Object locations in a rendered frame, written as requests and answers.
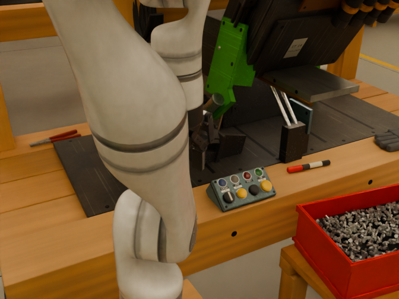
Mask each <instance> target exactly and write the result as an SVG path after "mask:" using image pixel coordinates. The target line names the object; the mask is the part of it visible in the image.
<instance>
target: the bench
mask: <svg viewBox="0 0 399 299"><path fill-rule="evenodd" d="M348 81H351V82H353V83H355V84H358V85H360V87H359V92H356V93H351V95H353V96H355V97H357V98H359V99H362V100H364V101H366V102H368V103H370V104H373V105H375V106H377V107H379V108H382V109H384V110H386V111H388V112H390V113H393V114H395V115H397V116H399V96H397V95H395V94H392V93H388V92H387V91H384V90H382V89H379V88H376V87H374V86H372V85H369V84H367V83H365V82H363V81H360V80H358V79H355V78H353V79H348ZM74 129H76V130H77V133H74V134H72V135H76V134H81V136H85V135H91V130H90V127H89V125H88V122H87V123H81V124H77V125H72V126H66V127H63V128H57V129H51V130H47V131H41V132H36V133H30V134H27V135H21V136H15V137H13V138H14V143H15V149H10V150H6V151H1V152H0V243H2V242H5V241H8V240H12V239H15V238H19V237H23V236H27V235H29V234H33V233H37V232H40V231H44V230H48V229H50V228H54V227H58V226H61V225H65V224H69V223H71V222H75V221H79V220H83V219H86V218H87V217H86V214H85V212H84V210H83V208H82V206H81V204H80V202H79V200H78V198H77V196H76V193H75V191H74V189H73V187H72V185H71V182H70V181H69V178H68V176H67V174H66V172H65V170H64V168H63V166H62V164H61V161H60V159H59V157H58V155H57V153H56V151H55V149H54V146H53V143H48V144H43V145H38V146H35V147H30V146H29V143H32V142H36V141H41V140H43V139H47V138H49V137H51V136H55V135H58V134H61V133H64V132H68V131H71V130H74ZM68 136H71V135H68Z"/></svg>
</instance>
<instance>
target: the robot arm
mask: <svg viewBox="0 0 399 299"><path fill-rule="evenodd" d="M139 1H140V2H141V3H142V4H143V5H145V6H148V7H154V8H184V7H185V8H188V9H189V11H188V13H187V15H186V16H185V17H184V18H183V19H181V20H177V21H173V22H170V23H165V24H161V25H159V26H157V27H155V28H154V29H153V31H152V33H151V46H150V45H149V44H148V43H147V42H146V41H145V40H144V39H143V38H142V37H141V36H140V35H139V34H138V33H137V32H136V31H135V30H134V29H133V28H132V27H131V26H130V24H129V23H128V22H127V21H126V20H125V19H124V17H123V16H122V14H121V13H120V12H119V10H118V9H117V7H116V6H115V4H114V3H113V1H112V0H42V2H43V5H44V6H45V8H46V11H47V13H48V15H49V18H50V20H51V22H52V24H53V26H54V28H55V31H56V33H57V35H58V37H59V39H60V42H61V44H62V46H63V48H64V51H65V54H66V56H67V58H68V62H69V64H70V67H71V69H72V73H73V75H74V78H75V82H76V84H77V87H78V90H79V93H80V96H81V100H82V102H83V106H84V110H85V114H86V117H87V121H88V125H89V127H90V130H91V134H92V136H93V139H94V143H95V145H96V148H97V152H98V153H99V156H100V158H101V160H102V161H103V164H104V165H105V167H106V168H107V169H108V170H109V171H110V172H111V173H112V174H113V176H115V177H116V178H117V179H118V180H119V181H120V182H121V183H122V184H124V185H125V186H126V187H127V188H128V190H126V191H124V192H123V194H121V195H120V197H119V199H118V201H117V203H116V206H115V210H114V212H113V225H112V236H113V249H114V254H115V264H116V278H117V284H118V287H119V299H182V293H183V276H182V272H181V270H180V268H179V266H178V265H177V264H176V263H179V262H182V261H184V260H185V259H186V258H187V257H188V256H189V255H190V254H191V252H192V249H193V247H194V246H195V242H196V241H195V240H196V236H197V230H198V227H197V219H198V216H197V212H196V207H195V200H194V194H193V191H192V186H191V180H190V175H189V149H191V146H193V147H194V148H193V149H192V166H193V168H195V169H197V170H199V171H202V170H203V169H204V165H205V151H206V150H207V148H208V144H209V143H211V144H212V143H213V142H214V126H213V114H212V113H210V112H207V111H205V110H203V104H204V83H203V77H202V34H203V29H204V23H205V18H206V15H207V11H208V7H209V4H210V1H211V0H139ZM197 132H198V133H199V135H198V134H197ZM205 132H207V134H205Z"/></svg>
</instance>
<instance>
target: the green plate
mask: <svg viewBox="0 0 399 299"><path fill-rule="evenodd" d="M230 21H231V18H228V17H224V16H223V18H222V21H221V26H220V31H219V34H218V38H217V43H216V47H215V50H214V55H213V59H212V62H211V67H210V71H209V74H208V79H207V83H206V86H205V90H206V91H207V92H209V93H210V94H212V95H213V94H214V93H219V94H221V93H222V92H223V91H224V90H225V89H226V88H227V87H228V89H230V90H232V87H233V85H240V86H246V87H251V86H252V83H253V80H254V76H255V73H256V71H253V67H254V65H247V62H246V60H247V54H246V42H247V32H248V28H249V26H248V25H247V24H244V23H240V22H239V23H238V25H237V27H236V28H234V27H233V25H234V23H235V22H234V23H231V22H230ZM218 46H220V50H218Z"/></svg>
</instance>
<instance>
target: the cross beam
mask: <svg viewBox="0 0 399 299"><path fill-rule="evenodd" d="M228 2H229V0H211V1H210V4H209V7H208V11H211V10H217V9H226V7H227V4H228ZM156 10H157V13H163V14H164V23H163V24H165V23H170V22H173V21H177V20H181V19H183V18H184V17H185V16H186V15H187V13H188V11H189V9H188V8H185V7H184V8H156ZM52 36H57V33H56V31H55V28H54V26H53V24H52V22H51V20H50V18H49V15H48V13H47V11H46V8H45V6H44V5H43V4H34V5H20V6H12V7H0V42H9V41H15V40H25V39H35V38H41V37H52Z"/></svg>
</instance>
